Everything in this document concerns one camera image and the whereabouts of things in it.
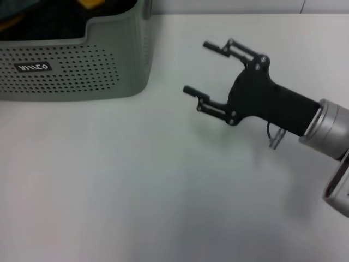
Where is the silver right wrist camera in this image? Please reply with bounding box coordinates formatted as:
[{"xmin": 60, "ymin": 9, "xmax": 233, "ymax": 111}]
[{"xmin": 321, "ymin": 152, "xmax": 349, "ymax": 219}]

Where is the grey perforated plastic storage box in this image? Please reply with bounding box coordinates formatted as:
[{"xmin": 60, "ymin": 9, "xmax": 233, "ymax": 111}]
[{"xmin": 0, "ymin": 0, "xmax": 153, "ymax": 102}]

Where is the dark green towel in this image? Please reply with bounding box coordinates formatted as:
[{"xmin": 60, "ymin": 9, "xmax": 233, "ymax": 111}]
[{"xmin": 0, "ymin": 0, "xmax": 29, "ymax": 22}]

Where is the yellow towel with black trim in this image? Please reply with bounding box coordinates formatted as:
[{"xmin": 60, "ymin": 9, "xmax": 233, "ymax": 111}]
[{"xmin": 77, "ymin": 0, "xmax": 105, "ymax": 9}]

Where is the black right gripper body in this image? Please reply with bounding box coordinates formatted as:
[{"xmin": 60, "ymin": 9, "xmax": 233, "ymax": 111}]
[{"xmin": 225, "ymin": 54, "xmax": 320, "ymax": 138}]

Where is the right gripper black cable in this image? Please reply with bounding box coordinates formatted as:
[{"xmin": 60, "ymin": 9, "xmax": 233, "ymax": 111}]
[{"xmin": 265, "ymin": 121, "xmax": 287, "ymax": 150}]

